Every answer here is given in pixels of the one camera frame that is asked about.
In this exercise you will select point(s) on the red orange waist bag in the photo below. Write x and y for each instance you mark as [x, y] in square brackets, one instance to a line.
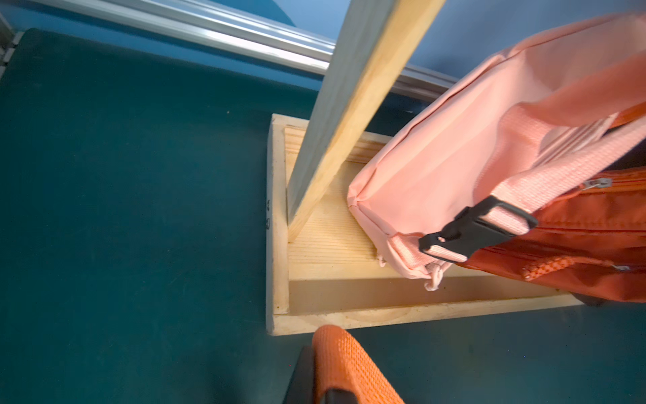
[589, 241]

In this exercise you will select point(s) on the pink waist bag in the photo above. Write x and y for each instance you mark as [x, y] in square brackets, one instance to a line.
[528, 125]

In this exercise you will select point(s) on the dark orange waist bag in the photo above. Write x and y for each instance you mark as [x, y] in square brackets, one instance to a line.
[344, 372]

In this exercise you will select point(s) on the wooden hanging rack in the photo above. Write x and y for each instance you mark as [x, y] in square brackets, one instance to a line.
[321, 267]

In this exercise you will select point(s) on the horizontal aluminium rail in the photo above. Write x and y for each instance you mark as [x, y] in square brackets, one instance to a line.
[227, 35]

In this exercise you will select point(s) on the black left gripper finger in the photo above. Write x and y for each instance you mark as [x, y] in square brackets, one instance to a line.
[301, 388]

